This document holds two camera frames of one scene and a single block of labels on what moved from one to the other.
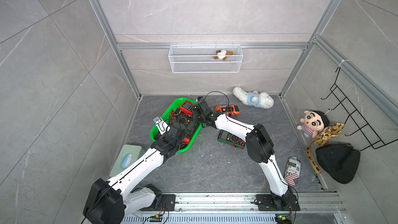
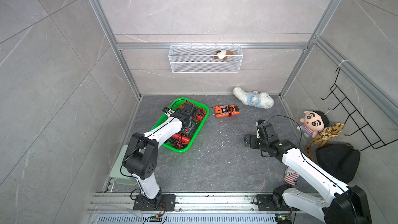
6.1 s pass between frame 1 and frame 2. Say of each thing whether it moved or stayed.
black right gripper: moved
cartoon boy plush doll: stayed
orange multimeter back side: stayed
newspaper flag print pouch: stayed
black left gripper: moved
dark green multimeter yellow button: moved
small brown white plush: stayed
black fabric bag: stayed
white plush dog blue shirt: stayed
